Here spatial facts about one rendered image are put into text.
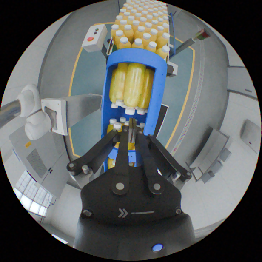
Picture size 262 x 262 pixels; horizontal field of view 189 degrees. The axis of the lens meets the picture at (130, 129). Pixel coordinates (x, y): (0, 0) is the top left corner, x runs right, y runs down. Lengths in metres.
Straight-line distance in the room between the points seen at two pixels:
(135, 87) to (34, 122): 0.63
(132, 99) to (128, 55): 0.16
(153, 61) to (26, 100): 0.67
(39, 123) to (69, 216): 5.05
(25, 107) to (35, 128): 0.16
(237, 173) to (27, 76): 6.22
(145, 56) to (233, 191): 3.53
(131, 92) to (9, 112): 0.64
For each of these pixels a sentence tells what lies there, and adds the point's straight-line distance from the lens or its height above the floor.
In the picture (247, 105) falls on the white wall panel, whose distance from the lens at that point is 3.59.
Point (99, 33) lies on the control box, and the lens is 0.60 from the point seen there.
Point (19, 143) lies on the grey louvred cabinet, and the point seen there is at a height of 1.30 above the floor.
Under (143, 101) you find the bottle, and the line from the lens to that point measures 0.35.
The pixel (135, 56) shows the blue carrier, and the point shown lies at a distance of 0.29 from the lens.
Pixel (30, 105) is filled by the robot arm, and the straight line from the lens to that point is 0.64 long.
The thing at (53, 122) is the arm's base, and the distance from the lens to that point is 0.74.
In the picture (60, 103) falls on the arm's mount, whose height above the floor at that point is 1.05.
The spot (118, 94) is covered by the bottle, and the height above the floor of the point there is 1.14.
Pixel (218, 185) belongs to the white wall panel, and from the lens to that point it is 3.51.
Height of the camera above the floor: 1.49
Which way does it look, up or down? 65 degrees down
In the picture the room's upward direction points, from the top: 178 degrees clockwise
